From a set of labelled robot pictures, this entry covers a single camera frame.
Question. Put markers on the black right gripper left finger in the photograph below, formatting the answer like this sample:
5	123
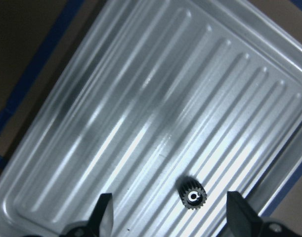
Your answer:
101	220

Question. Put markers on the ribbed silver metal tray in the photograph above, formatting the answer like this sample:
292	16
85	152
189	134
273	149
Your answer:
157	90

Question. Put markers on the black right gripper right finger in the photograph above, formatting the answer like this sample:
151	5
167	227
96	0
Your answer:
242	220

